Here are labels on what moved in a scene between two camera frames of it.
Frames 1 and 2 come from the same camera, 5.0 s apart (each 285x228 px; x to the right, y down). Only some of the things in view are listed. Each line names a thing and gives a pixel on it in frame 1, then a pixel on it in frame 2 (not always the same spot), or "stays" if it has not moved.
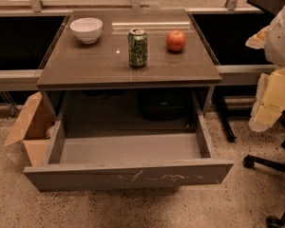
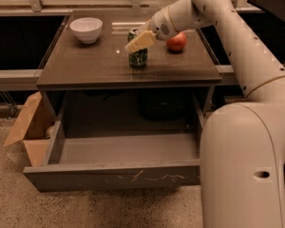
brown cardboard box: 33,126 stays
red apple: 176,40 stays
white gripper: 281,43 to 159,25
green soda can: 138,47 stays
